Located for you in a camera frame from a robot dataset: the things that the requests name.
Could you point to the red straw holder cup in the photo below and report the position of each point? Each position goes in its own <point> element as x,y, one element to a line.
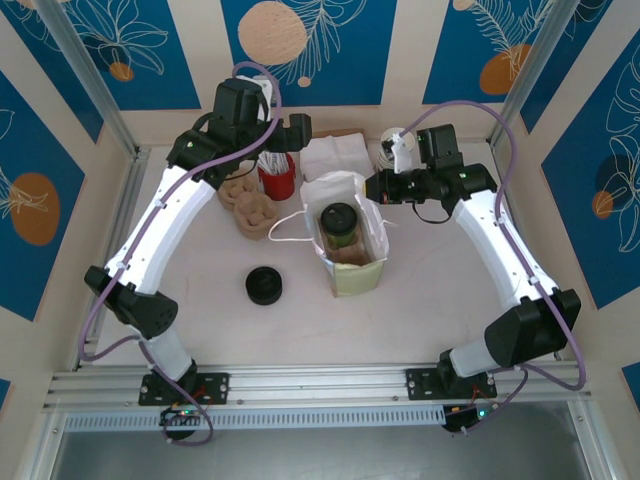
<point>277,187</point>

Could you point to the grey metal panel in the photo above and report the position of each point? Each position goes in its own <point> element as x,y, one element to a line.
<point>320,455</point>

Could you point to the white paper napkins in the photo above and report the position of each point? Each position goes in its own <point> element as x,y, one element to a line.
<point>335,150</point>

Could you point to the aluminium mounting rail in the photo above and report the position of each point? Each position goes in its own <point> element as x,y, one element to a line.
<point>320,382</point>

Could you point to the black plastic cup lid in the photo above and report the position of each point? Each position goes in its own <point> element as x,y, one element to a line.
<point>338,217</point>

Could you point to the white and green paper bag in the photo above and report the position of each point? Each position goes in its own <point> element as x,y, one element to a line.
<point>357,280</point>

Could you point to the left base controller board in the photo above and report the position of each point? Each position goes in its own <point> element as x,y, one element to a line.
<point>175,416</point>

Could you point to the cardboard napkin box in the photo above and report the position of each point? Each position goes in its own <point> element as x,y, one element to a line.
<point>345,132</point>

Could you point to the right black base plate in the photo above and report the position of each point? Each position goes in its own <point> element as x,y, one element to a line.
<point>417,382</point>

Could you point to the right base controller board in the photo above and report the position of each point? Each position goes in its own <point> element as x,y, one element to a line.
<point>457,420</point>

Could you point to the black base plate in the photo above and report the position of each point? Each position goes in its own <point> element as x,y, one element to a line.
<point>417,382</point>
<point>215,387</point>

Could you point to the aluminium side rail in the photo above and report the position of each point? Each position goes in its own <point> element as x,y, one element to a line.
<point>122,210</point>
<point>595,440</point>

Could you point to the base controller board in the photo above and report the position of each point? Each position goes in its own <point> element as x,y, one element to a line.
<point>175,416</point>
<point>457,420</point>

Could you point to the aluminium frame post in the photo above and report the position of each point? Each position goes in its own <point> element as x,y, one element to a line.
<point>84,65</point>
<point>534,65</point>

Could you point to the brown pulp cup carrier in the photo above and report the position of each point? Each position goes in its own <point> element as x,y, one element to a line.
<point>350,255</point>

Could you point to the white paper wrapped straw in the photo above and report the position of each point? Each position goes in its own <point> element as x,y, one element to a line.
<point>278,162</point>
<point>266,162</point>
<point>287,164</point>

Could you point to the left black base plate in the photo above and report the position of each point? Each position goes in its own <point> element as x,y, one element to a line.
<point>215,387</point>

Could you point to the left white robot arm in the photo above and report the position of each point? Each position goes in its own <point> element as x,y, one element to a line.
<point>165,225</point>

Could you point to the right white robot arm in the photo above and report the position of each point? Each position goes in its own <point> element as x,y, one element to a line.
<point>500,250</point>

